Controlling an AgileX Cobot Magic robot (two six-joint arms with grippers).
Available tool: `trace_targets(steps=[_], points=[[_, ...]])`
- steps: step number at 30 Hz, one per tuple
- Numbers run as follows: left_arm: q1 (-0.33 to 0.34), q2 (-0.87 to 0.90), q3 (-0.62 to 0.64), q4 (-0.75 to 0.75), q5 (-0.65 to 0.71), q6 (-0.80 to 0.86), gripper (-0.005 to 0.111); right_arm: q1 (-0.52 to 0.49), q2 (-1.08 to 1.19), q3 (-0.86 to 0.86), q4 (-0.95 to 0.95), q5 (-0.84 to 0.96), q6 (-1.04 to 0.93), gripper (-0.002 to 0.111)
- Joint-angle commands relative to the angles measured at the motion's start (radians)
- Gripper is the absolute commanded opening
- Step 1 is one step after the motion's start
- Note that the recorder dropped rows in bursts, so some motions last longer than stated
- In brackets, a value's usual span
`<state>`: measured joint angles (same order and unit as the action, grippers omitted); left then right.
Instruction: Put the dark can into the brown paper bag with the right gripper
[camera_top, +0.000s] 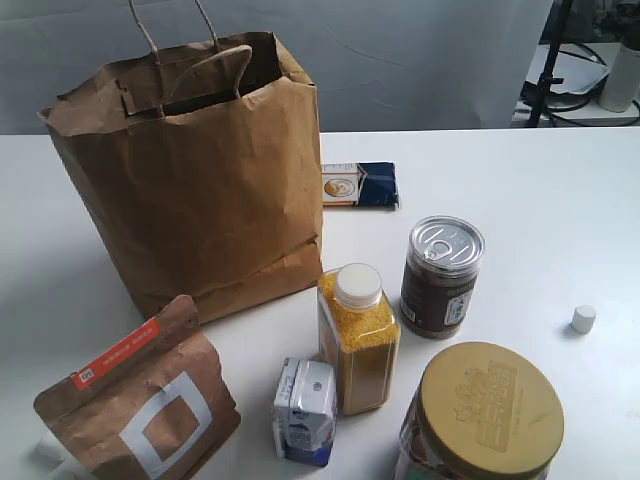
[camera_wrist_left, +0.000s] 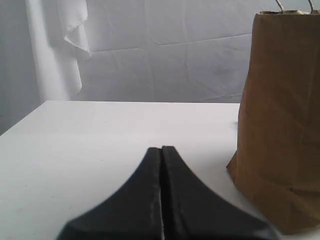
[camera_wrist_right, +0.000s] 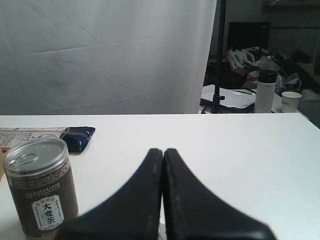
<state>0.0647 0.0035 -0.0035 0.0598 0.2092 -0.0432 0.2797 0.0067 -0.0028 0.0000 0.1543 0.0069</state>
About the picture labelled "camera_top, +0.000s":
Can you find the large jar, gold lid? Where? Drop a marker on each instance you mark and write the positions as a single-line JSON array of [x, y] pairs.
[[480, 411]]

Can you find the dark can with pull-tab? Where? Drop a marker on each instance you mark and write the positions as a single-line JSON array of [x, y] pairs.
[[442, 265]]

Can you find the black tripod stand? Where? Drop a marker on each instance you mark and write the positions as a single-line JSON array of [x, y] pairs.
[[535, 97]]

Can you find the brown paper bag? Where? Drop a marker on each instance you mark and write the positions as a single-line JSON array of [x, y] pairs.
[[200, 166]]

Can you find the small white object bottom left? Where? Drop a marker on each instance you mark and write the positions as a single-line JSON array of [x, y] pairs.
[[50, 449]]

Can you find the white cylinder in background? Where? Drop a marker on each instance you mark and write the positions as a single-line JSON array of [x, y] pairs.
[[622, 82]]

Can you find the brown kraft stand-up pouch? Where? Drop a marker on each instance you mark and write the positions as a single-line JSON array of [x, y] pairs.
[[153, 406]]

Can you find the small blue milk carton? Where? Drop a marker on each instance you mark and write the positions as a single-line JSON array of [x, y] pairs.
[[304, 412]]

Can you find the yellow millet plastic bottle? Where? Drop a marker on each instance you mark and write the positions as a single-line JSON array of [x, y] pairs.
[[358, 336]]

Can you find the dark blue snack packet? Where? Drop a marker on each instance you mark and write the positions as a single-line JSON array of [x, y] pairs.
[[368, 185]]

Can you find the small white bottle cap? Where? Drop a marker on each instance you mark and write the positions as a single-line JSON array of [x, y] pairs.
[[583, 318]]

